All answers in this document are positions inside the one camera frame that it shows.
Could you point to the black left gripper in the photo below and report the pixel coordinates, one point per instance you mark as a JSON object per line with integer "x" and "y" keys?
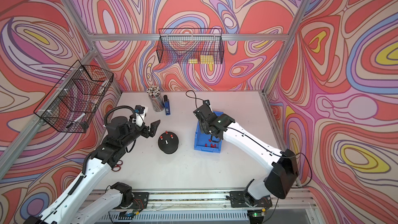
{"x": 146, "y": 134}

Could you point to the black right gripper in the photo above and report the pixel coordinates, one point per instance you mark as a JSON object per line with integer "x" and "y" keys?
{"x": 202, "y": 127}

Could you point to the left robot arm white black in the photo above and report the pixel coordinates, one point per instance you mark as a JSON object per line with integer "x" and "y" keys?
{"x": 124, "y": 126}

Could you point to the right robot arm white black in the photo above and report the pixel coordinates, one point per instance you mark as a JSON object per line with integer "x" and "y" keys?
{"x": 281, "y": 170}

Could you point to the black dome with screws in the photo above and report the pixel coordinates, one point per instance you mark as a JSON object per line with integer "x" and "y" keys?
{"x": 168, "y": 145}

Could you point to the blue plastic bin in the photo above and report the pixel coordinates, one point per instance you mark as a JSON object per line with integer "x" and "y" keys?
{"x": 206, "y": 142}

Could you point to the blue stapler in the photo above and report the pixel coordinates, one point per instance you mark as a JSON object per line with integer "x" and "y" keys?
{"x": 167, "y": 105}

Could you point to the clear pencil holder with pencils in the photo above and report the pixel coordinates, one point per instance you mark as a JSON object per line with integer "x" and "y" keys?
{"x": 154, "y": 94}

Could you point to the yellow block in basket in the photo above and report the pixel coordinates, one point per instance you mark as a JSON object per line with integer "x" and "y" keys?
{"x": 207, "y": 59}

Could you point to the white marker in basket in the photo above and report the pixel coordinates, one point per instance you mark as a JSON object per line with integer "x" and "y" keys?
{"x": 76, "y": 120}

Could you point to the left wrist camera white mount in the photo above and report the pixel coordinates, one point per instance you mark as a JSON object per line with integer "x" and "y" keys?
{"x": 139, "y": 116}

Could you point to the red handled scissors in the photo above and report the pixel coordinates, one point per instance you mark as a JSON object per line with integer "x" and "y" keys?
{"x": 118, "y": 166}

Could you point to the black wire basket at back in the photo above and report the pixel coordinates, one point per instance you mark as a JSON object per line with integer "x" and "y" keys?
{"x": 186, "y": 45}

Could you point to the black wire basket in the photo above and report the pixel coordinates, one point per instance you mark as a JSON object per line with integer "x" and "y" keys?
{"x": 80, "y": 90}
{"x": 186, "y": 45}

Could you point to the black wire basket on left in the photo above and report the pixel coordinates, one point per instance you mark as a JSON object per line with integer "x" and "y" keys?
{"x": 80, "y": 90}

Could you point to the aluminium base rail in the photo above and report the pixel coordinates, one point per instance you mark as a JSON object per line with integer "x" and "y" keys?
{"x": 197, "y": 206}

